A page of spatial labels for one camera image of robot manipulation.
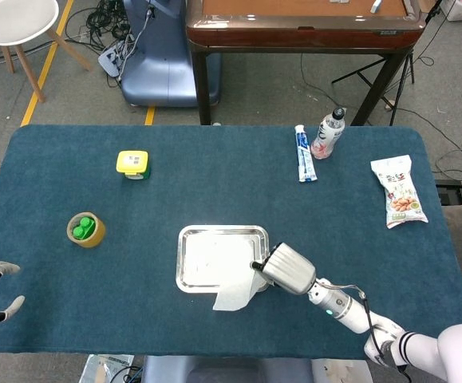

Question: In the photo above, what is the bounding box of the blue white toothpaste tube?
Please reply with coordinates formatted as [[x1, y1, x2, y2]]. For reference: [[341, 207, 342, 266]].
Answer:
[[294, 124, 318, 184]]

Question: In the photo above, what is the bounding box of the white power strip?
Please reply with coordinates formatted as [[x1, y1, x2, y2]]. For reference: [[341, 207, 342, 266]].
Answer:
[[97, 38, 136, 77]]

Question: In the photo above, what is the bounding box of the yellow tape roll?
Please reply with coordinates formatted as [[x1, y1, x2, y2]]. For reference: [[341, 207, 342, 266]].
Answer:
[[66, 211, 107, 249]]

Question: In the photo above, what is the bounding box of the clear plastic bag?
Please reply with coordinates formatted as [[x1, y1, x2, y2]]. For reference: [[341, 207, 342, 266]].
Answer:
[[81, 353, 136, 383]]

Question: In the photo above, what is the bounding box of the brown mahjong table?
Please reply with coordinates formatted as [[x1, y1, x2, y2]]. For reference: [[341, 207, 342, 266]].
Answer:
[[185, 0, 427, 127]]

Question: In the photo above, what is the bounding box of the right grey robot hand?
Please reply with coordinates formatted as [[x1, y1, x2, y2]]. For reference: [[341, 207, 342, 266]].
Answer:
[[250, 242, 318, 295]]

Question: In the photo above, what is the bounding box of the grey robot torso base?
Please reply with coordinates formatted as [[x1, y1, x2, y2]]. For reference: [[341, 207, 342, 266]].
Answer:
[[140, 354, 315, 383]]

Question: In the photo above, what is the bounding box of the clear bottle with pink drink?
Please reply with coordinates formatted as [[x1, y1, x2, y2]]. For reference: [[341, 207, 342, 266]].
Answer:
[[310, 107, 346, 160]]

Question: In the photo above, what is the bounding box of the silver metal tray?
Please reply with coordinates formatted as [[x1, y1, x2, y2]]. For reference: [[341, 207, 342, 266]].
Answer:
[[176, 224, 270, 294]]

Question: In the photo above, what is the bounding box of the white paper sheet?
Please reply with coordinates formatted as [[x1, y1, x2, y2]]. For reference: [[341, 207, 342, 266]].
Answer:
[[186, 235, 260, 312]]

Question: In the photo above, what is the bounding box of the green jar with yellow lid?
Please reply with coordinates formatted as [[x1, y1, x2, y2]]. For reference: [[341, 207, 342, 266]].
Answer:
[[115, 149, 152, 181]]

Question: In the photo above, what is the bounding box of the white cable on robot base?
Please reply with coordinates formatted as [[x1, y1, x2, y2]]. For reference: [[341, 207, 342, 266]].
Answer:
[[116, 7, 154, 85]]

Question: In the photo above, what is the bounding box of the black floor cable bundle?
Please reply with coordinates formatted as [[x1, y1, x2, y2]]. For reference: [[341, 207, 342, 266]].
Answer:
[[65, 0, 136, 53]]

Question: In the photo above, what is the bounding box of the white chair with wooden legs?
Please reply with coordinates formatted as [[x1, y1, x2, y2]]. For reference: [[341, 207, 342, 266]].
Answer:
[[0, 0, 94, 104]]

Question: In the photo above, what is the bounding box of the right arm wire bundle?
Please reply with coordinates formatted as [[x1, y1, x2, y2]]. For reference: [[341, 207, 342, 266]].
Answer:
[[320, 278, 409, 374]]

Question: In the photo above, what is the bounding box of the white nut snack bag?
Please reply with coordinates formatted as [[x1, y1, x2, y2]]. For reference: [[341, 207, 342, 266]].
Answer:
[[369, 154, 429, 230]]

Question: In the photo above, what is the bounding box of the black metal rail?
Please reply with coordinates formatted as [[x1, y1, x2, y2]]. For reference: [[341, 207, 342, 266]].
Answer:
[[433, 179, 462, 207]]

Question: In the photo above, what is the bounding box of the blue felt table cover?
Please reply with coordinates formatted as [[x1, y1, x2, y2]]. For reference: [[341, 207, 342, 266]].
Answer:
[[0, 124, 462, 356]]

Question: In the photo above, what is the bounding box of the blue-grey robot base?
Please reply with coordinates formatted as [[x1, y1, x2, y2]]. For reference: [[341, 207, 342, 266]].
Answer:
[[120, 0, 222, 108]]

